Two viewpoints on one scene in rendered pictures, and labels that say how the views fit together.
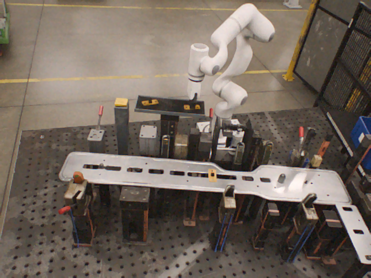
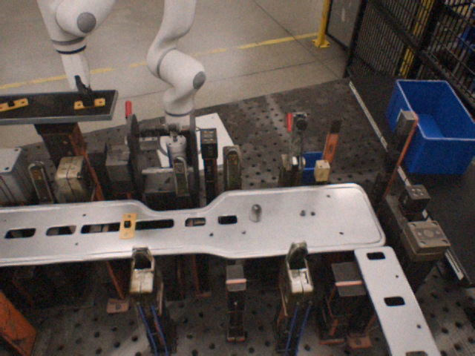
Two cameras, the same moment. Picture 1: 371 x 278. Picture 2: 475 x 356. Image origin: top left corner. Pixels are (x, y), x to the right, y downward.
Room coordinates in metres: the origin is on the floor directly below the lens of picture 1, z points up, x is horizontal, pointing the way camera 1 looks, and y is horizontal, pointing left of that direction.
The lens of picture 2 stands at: (0.44, -0.41, 1.79)
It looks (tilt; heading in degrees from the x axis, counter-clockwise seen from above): 45 degrees down; 359
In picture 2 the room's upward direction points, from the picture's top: 1 degrees clockwise
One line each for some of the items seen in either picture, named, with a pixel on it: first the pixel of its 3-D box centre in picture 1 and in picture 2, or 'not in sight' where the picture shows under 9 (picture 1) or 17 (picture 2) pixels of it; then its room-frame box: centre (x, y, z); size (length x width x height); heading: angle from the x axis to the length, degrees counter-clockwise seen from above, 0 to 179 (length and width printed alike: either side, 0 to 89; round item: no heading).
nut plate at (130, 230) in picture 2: (212, 174); (127, 224); (1.05, -0.13, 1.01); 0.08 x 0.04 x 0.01; 5
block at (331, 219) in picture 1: (320, 235); (336, 305); (0.91, -0.68, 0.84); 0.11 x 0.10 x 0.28; 5
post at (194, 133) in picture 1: (190, 158); (111, 193); (1.25, -0.02, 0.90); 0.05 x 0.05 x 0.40; 5
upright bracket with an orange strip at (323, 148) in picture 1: (312, 169); (321, 184); (1.25, -0.68, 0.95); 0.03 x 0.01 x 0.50; 95
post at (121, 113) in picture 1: (122, 136); not in sight; (1.34, 0.39, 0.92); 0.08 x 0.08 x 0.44; 5
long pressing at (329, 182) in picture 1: (208, 176); (119, 229); (1.04, -0.11, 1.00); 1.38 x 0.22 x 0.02; 95
